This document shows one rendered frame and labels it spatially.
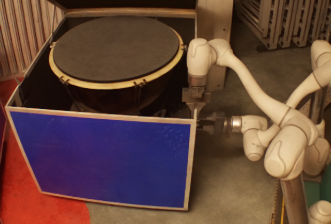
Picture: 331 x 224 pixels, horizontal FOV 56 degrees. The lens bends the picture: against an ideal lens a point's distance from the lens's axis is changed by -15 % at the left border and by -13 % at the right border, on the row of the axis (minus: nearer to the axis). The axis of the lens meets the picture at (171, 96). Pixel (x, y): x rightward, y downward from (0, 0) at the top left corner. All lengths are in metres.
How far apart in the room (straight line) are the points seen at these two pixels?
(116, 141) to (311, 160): 1.14
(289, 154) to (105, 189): 1.26
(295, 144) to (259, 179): 1.41
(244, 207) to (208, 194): 0.29
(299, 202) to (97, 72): 1.26
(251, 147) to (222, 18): 1.50
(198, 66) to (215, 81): 1.80
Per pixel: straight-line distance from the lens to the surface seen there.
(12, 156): 3.01
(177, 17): 2.63
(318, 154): 2.08
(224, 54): 1.64
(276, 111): 1.45
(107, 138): 1.80
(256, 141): 1.79
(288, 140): 1.31
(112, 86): 1.87
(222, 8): 2.97
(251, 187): 2.64
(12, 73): 3.91
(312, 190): 2.20
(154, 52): 2.08
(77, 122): 1.78
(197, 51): 1.53
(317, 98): 2.05
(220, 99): 3.32
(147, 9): 2.64
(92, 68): 1.99
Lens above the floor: 2.07
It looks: 39 degrees down
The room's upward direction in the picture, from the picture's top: 1 degrees clockwise
